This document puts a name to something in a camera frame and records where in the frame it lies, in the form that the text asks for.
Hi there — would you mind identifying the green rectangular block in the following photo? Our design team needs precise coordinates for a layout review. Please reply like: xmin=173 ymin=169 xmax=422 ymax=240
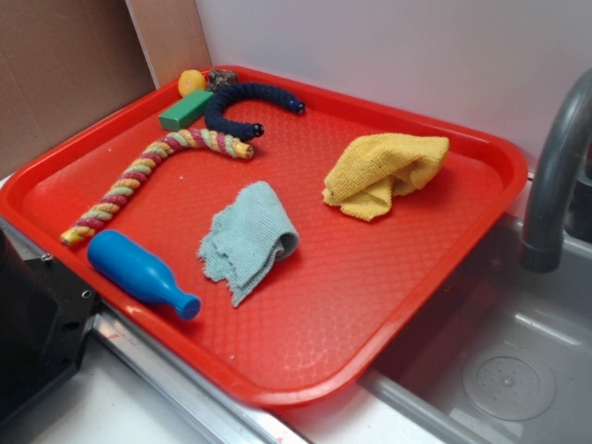
xmin=158 ymin=90 xmax=214 ymax=131

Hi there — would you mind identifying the light blue cloth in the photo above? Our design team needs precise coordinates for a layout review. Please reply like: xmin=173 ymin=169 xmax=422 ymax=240
xmin=198 ymin=181 xmax=300 ymax=308

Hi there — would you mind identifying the brown cardboard panel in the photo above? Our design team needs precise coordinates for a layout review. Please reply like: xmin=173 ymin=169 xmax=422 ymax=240
xmin=1 ymin=1 xmax=210 ymax=177

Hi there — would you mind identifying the brown lumpy toy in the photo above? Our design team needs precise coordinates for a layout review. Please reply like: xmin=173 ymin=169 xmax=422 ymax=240
xmin=205 ymin=68 xmax=239 ymax=93

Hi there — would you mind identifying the dark blue braided rope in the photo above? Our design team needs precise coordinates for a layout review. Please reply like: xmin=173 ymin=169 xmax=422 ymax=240
xmin=203 ymin=81 xmax=307 ymax=141

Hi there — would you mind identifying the red plastic tray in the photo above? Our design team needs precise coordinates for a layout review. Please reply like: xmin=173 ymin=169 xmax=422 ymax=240
xmin=1 ymin=68 xmax=527 ymax=408

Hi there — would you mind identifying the yellow cloth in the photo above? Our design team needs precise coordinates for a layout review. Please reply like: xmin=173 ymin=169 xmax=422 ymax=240
xmin=322 ymin=133 xmax=450 ymax=222

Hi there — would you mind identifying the grey sink basin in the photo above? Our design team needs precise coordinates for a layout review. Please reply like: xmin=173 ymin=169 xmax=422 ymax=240
xmin=373 ymin=216 xmax=591 ymax=443

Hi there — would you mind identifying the grey faucet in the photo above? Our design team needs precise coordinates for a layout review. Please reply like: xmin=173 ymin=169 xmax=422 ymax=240
xmin=519 ymin=70 xmax=591 ymax=273

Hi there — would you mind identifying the multicolour braided rope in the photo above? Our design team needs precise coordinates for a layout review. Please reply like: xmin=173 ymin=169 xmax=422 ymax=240
xmin=60 ymin=128 xmax=255 ymax=247

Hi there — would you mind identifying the blue plastic bottle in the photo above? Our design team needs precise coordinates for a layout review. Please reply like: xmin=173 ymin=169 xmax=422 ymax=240
xmin=87 ymin=230 xmax=202 ymax=320

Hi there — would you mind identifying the yellow round toy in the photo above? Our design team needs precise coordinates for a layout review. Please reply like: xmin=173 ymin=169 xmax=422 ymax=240
xmin=178 ymin=69 xmax=207 ymax=97

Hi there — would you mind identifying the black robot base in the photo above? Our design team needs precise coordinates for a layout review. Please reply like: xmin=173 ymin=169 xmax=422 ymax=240
xmin=1 ymin=234 xmax=98 ymax=426

